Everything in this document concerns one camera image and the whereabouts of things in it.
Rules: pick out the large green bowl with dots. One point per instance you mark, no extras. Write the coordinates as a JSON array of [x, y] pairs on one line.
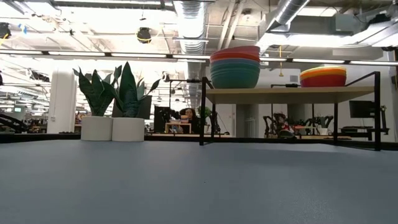
[[235, 77]]

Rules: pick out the silver ventilation duct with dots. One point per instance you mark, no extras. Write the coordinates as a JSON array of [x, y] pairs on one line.
[[191, 28], [287, 12]]

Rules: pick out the white column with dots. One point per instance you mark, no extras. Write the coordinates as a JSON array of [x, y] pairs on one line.
[[62, 102]]

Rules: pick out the black ceiling camera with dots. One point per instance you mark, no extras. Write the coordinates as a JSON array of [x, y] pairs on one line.
[[4, 30], [144, 35]]

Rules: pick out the snake plant in white pot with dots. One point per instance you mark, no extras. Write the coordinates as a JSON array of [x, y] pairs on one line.
[[96, 129], [128, 130]]

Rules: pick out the wooden shelf with black frame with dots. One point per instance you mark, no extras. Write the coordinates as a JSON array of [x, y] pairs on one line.
[[280, 95]]

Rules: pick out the background desk monitor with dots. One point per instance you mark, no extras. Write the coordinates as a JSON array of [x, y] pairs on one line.
[[360, 109]]

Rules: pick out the black monitor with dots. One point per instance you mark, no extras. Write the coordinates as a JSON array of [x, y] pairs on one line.
[[161, 118]]

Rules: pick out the small purple translucent bowl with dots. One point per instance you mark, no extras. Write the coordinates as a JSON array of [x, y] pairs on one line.
[[323, 82]]

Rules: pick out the black background desk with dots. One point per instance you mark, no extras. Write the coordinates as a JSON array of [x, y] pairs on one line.
[[357, 130]]

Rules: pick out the blue table mat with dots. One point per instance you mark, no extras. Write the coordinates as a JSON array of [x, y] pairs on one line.
[[199, 183]]

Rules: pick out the person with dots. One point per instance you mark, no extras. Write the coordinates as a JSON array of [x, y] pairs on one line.
[[191, 119]]

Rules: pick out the background robot station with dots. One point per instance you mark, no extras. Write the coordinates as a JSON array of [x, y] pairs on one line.
[[281, 126]]

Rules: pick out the black background robot arm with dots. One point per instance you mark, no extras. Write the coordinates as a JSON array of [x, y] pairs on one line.
[[12, 122]]

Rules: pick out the small yellow translucent bowl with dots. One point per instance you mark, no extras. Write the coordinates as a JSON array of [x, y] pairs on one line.
[[323, 70]]

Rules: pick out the small wooden stand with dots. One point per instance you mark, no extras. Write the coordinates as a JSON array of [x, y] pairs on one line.
[[178, 127]]

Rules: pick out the black table frame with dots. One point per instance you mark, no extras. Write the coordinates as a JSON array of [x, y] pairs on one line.
[[40, 137]]

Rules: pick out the dark monitor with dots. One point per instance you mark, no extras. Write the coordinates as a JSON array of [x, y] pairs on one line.
[[147, 107]]

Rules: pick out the large blue bowl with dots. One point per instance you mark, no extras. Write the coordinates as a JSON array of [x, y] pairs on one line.
[[234, 63]]

